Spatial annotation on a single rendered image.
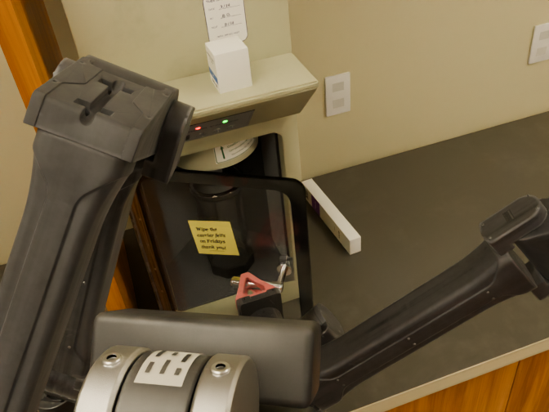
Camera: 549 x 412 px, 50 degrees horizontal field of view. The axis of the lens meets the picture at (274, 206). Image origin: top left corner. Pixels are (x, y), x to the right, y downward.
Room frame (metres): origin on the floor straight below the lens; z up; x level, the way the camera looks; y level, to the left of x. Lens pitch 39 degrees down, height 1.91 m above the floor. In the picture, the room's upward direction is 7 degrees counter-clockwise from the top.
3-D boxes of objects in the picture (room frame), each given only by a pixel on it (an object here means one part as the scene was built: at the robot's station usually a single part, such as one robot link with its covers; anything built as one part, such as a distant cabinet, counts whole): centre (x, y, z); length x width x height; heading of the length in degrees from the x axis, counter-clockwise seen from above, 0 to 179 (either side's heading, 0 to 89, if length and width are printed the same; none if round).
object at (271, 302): (0.58, 0.03, 1.20); 0.07 x 0.07 x 0.10; 15
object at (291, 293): (0.75, 0.10, 1.19); 0.30 x 0.01 x 0.40; 71
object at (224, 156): (0.94, 0.10, 1.34); 0.18 x 0.18 x 0.05
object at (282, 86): (0.79, 0.08, 1.46); 0.32 x 0.12 x 0.10; 105
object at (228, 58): (0.80, 0.04, 1.54); 0.05 x 0.05 x 0.06; 16
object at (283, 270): (0.69, 0.04, 1.20); 0.10 x 0.05 x 0.03; 71
